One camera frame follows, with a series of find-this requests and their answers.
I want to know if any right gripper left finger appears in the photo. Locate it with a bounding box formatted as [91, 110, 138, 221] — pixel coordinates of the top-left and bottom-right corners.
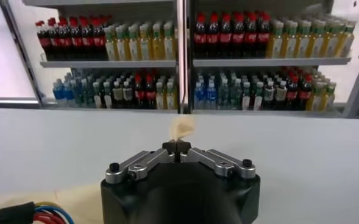
[105, 140, 177, 185]

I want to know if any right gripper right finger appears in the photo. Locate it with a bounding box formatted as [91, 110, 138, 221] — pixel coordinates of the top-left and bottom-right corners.
[176, 140, 257, 180]

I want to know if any pale yellow t-shirt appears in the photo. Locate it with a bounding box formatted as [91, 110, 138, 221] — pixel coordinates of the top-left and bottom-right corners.
[0, 115, 196, 224]

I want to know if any blue label water bottle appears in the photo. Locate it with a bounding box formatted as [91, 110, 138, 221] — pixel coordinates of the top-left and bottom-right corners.
[62, 78, 74, 109]
[193, 78, 206, 110]
[52, 78, 63, 109]
[205, 78, 218, 110]

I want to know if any green soda bottle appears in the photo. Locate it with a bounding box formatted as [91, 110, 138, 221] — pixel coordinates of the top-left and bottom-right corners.
[217, 77, 230, 110]
[83, 77, 94, 109]
[73, 77, 84, 109]
[229, 77, 242, 110]

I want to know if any red cap cola bottle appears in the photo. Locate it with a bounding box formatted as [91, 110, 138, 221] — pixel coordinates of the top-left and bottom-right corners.
[257, 12, 271, 58]
[207, 12, 220, 58]
[194, 12, 207, 58]
[286, 75, 299, 111]
[299, 74, 312, 111]
[59, 18, 72, 60]
[133, 74, 145, 110]
[232, 12, 245, 58]
[91, 18, 106, 60]
[219, 12, 232, 58]
[144, 74, 156, 110]
[244, 12, 258, 58]
[69, 18, 82, 60]
[35, 18, 51, 60]
[80, 18, 94, 60]
[47, 18, 60, 60]

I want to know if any white label dark bottle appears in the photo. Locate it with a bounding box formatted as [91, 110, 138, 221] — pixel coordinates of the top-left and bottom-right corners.
[263, 77, 275, 111]
[274, 77, 287, 111]
[112, 77, 123, 110]
[122, 77, 133, 110]

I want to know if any green cap tea bottle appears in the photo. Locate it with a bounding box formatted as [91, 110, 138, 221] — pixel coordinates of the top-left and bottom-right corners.
[102, 77, 113, 110]
[92, 77, 104, 110]
[241, 78, 253, 111]
[252, 78, 264, 111]

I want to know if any metal bottle shelf rack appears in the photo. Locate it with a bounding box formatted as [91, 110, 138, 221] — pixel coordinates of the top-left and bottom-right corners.
[22, 0, 188, 114]
[187, 0, 352, 118]

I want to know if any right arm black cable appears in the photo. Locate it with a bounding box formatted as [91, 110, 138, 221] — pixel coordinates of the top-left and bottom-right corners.
[0, 200, 76, 224]

